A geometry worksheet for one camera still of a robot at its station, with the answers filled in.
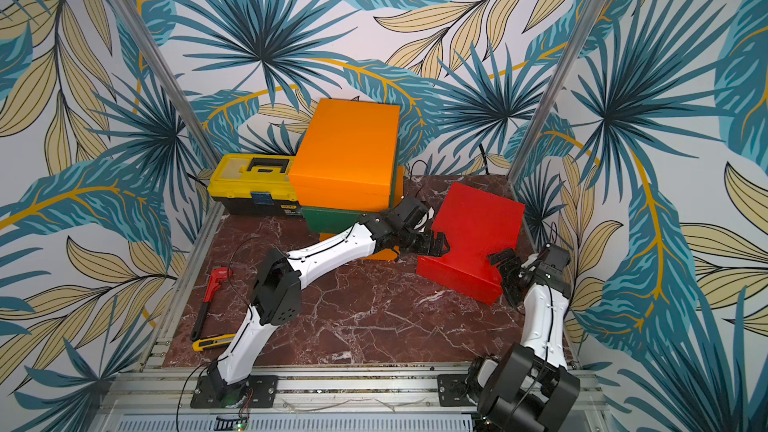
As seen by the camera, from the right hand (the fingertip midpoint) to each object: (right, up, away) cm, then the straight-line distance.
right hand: (496, 268), depth 83 cm
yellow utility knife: (-79, -19, -4) cm, 81 cm away
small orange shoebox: (-32, +6, -17) cm, 36 cm away
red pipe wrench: (-83, -4, +9) cm, 84 cm away
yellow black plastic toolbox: (-74, +24, +13) cm, 79 cm away
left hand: (-16, +4, 0) cm, 17 cm away
